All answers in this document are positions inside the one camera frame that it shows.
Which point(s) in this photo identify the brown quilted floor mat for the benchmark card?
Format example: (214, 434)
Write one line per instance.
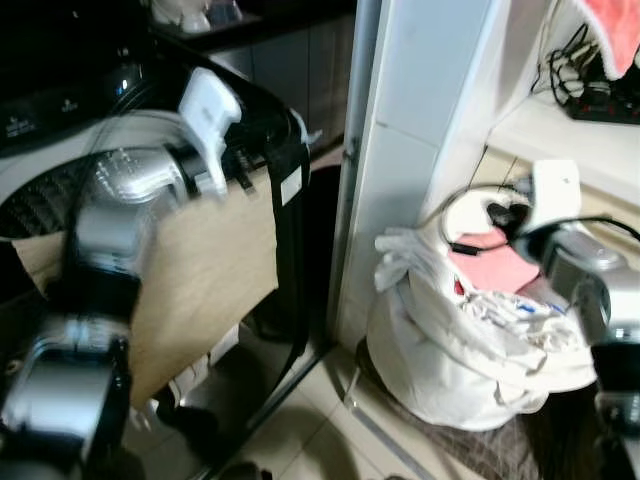
(520, 450)

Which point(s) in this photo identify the pink garment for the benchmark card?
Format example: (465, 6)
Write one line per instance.
(495, 268)

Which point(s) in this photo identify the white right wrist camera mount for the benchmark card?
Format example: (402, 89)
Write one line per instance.
(555, 190)

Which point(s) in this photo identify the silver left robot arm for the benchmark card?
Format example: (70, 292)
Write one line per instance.
(105, 225)

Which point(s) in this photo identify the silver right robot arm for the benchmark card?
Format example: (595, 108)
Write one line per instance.
(590, 275)

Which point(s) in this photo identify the white items on dark counter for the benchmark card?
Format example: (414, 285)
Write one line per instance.
(195, 12)

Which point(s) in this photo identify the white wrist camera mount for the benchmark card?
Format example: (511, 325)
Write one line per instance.
(207, 105)
(555, 190)

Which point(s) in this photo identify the white label on washer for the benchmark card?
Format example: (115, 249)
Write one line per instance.
(291, 186)

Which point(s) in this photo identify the beige cloth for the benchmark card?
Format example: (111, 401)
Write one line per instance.
(205, 275)

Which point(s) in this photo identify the white fabric laundry bag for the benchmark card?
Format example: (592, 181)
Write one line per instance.
(440, 355)

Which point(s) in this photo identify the coral pink hanging towel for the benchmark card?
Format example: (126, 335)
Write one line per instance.
(615, 30)

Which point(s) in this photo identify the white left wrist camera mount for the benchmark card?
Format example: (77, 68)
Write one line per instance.
(207, 105)

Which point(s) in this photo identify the white cabinet side panel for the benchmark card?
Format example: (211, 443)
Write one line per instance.
(420, 110)

